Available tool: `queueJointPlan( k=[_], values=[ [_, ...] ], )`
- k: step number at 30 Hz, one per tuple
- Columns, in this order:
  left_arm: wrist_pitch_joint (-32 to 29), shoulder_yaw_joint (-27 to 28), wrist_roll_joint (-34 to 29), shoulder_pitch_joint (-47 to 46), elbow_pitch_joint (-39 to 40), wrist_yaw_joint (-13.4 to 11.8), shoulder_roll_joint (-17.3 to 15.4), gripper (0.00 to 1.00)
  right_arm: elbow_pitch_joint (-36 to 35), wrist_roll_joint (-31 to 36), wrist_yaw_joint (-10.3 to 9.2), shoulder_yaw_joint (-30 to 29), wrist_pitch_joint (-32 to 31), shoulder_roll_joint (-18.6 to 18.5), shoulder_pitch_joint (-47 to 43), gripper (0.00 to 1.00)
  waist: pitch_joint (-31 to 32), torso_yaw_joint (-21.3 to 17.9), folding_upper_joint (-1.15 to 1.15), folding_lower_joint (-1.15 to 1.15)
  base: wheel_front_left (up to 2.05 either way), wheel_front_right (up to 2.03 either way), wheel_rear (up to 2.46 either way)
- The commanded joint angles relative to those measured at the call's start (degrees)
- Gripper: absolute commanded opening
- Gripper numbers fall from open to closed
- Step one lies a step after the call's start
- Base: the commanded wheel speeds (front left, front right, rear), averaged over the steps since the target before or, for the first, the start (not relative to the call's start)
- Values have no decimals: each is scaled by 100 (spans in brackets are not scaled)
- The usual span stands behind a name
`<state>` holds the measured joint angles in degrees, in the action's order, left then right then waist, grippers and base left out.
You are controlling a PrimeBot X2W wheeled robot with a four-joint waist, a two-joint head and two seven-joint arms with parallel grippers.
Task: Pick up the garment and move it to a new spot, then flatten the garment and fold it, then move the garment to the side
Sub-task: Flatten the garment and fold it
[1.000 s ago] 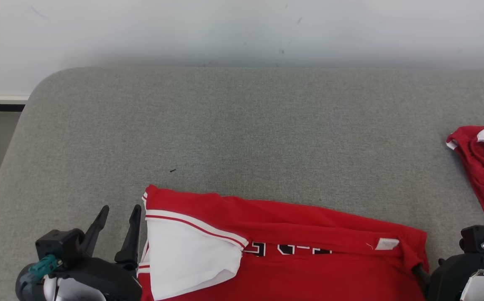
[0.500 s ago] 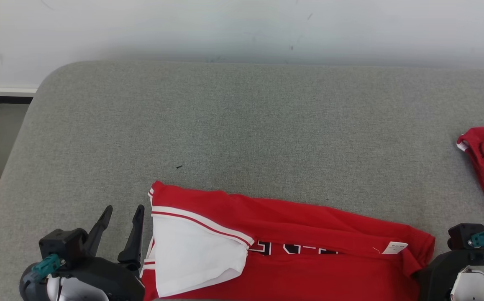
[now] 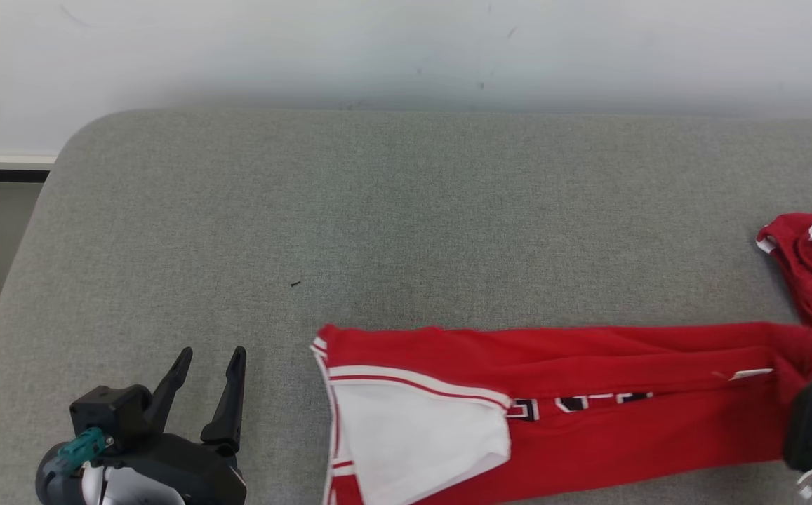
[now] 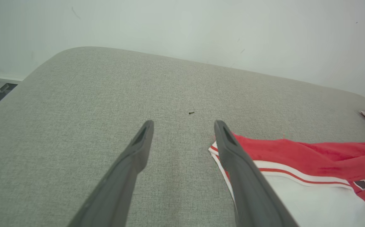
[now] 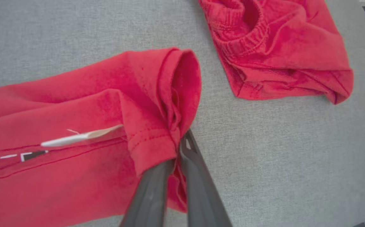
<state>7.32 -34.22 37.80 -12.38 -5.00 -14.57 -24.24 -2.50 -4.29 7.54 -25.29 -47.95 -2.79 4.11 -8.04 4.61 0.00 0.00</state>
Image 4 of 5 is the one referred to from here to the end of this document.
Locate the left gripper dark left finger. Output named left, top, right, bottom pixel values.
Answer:
left=67, top=120, right=155, bottom=227

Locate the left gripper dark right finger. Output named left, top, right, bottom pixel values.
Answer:
left=214, top=120, right=299, bottom=227

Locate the red Bulls 23 jersey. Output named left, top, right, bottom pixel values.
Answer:
left=208, top=134, right=365, bottom=227

